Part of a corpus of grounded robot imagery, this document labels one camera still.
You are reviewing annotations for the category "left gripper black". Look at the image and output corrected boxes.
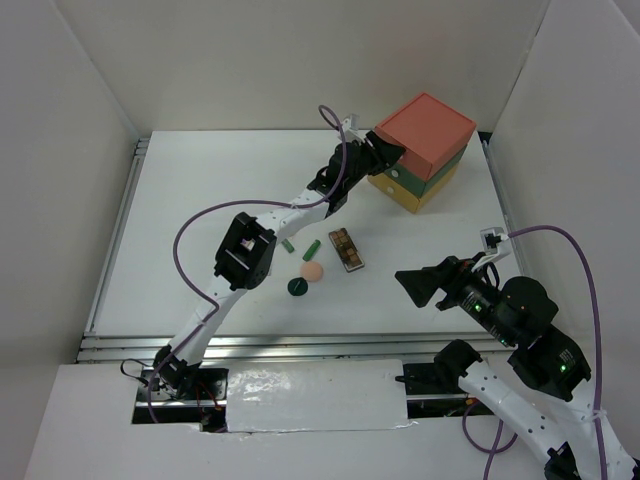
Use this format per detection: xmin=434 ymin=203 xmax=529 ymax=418
xmin=344 ymin=130 xmax=405 ymax=192

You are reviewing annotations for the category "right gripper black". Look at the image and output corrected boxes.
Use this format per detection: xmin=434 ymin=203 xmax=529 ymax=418
xmin=393 ymin=248 xmax=516 ymax=343

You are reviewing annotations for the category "green drawer box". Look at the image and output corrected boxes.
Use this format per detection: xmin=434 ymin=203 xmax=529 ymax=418
xmin=382 ymin=143 xmax=464 ymax=200

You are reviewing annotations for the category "white foil covered panel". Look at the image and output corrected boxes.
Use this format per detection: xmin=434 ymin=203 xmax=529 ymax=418
xmin=226 ymin=359 xmax=411 ymax=433

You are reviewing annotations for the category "dark green round compact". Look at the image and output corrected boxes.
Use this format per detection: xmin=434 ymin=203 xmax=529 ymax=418
xmin=287 ymin=277 xmax=309 ymax=297

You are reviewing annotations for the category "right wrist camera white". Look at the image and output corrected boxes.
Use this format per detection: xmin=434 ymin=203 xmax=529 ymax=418
xmin=472 ymin=227 xmax=512 ymax=271

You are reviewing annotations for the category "orange drawer box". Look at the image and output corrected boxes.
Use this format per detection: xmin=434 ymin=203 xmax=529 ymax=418
xmin=374 ymin=93 xmax=476 ymax=181

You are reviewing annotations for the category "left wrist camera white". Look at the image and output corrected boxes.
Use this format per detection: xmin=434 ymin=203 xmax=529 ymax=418
xmin=341 ymin=114 xmax=366 ymax=144

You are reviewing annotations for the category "dark brown eyeshadow palette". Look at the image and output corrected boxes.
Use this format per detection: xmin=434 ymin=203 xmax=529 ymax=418
xmin=328 ymin=228 xmax=365 ymax=273

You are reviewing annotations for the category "round peach powder puff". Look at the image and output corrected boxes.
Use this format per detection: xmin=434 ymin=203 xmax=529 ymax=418
xmin=300 ymin=261 xmax=324 ymax=283

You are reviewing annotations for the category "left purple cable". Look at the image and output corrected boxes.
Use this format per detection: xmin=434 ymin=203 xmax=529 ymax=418
xmin=148 ymin=104 xmax=351 ymax=424

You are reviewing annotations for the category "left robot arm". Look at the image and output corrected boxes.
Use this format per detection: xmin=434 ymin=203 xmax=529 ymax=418
xmin=153 ymin=131 xmax=405 ymax=399

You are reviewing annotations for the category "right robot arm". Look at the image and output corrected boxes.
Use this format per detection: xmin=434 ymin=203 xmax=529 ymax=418
xmin=395 ymin=256 xmax=639 ymax=479

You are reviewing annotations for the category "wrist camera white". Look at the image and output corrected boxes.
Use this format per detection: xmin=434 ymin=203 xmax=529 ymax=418
xmin=341 ymin=114 xmax=366 ymax=144
xmin=472 ymin=227 xmax=512 ymax=271

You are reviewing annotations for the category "green lipstick tube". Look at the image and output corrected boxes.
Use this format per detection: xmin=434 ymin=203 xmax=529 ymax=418
xmin=281 ymin=239 xmax=295 ymax=253
xmin=302 ymin=239 xmax=321 ymax=262

